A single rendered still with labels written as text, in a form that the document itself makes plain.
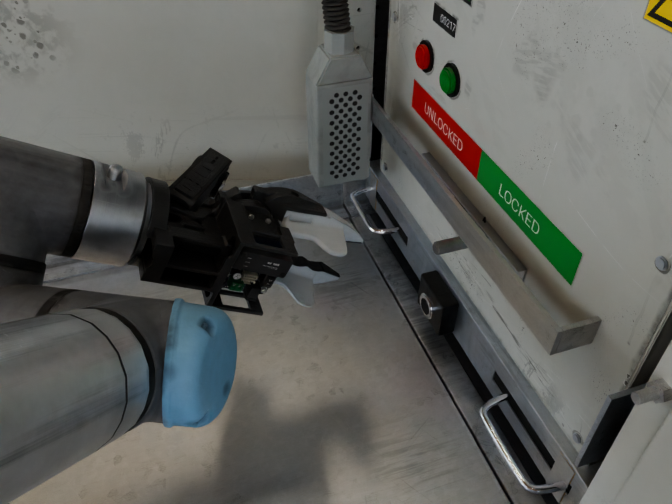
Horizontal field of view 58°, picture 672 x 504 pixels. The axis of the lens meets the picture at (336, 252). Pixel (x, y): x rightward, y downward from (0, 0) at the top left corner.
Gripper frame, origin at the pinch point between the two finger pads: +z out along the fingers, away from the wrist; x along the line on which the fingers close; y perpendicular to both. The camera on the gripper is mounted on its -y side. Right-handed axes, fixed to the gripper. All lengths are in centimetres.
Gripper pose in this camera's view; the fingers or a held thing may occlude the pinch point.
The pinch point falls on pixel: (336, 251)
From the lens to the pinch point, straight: 60.2
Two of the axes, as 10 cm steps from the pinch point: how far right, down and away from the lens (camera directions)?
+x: 4.7, -7.5, -4.6
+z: 8.2, 1.9, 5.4
